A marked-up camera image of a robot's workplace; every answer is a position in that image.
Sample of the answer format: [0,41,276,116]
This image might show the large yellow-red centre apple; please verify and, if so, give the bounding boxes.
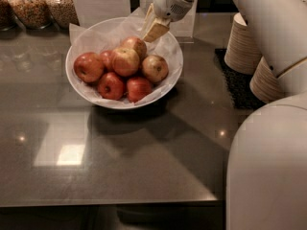
[111,47,140,77]

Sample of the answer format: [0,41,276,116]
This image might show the middle cereal glass jar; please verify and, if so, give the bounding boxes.
[8,0,51,29]

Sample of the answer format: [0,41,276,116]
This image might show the yellowish bruised back apple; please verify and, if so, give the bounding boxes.
[121,36,147,60]

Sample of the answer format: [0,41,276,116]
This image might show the back stack paper bowls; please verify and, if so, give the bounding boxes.
[224,12,262,75]

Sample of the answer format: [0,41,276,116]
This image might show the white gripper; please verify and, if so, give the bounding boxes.
[142,0,194,42]

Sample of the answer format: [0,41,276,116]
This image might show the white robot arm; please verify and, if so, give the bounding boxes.
[225,0,307,230]

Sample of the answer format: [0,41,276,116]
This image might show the white paper liner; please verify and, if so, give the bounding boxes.
[68,7,182,107]

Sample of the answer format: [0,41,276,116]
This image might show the red front left apple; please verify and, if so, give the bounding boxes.
[97,72,126,101]

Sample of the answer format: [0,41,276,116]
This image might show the left cereal glass jar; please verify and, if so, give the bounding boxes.
[0,0,15,31]

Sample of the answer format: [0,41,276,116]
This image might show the black mesh mat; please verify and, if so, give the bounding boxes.
[215,49,265,110]

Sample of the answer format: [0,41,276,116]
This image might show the small red hidden apple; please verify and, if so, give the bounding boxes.
[100,50,112,72]

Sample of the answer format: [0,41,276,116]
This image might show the stack paper bowls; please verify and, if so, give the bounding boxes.
[249,57,284,104]
[224,12,262,75]

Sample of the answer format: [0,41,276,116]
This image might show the right cereal glass jar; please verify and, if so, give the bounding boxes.
[46,0,79,29]

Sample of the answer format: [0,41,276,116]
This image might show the left white sign card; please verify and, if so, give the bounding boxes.
[73,0,130,28]

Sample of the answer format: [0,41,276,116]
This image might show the red apple far left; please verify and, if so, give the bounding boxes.
[73,52,105,83]

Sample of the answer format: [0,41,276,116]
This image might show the pale red right apple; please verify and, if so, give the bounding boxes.
[141,55,169,83]

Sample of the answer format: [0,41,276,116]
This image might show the cereal glass jar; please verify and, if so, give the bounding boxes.
[46,0,79,29]
[8,0,51,29]
[0,0,15,31]

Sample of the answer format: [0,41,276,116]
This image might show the red front right apple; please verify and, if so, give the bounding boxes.
[127,77,153,103]

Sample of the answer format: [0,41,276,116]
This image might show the front stack paper bowls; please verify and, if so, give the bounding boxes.
[249,57,284,104]

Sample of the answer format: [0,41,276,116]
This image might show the white bowl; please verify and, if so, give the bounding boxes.
[64,16,184,110]

